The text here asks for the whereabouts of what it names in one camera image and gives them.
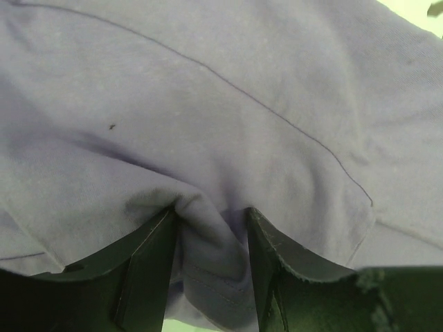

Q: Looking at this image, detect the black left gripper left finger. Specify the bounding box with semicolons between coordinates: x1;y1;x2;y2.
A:
1;209;177;332

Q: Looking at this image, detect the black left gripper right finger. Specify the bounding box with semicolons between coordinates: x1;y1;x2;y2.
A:
246;207;442;332

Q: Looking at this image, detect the purple t-shirt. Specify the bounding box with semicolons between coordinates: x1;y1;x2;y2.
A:
1;1;442;331

